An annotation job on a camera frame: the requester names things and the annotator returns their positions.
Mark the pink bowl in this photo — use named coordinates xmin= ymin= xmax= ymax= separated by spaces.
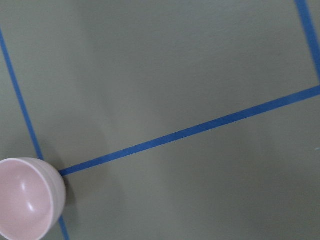
xmin=0 ymin=157 xmax=67 ymax=240

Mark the brown paper table cover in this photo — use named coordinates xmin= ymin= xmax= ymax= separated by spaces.
xmin=0 ymin=0 xmax=320 ymax=240

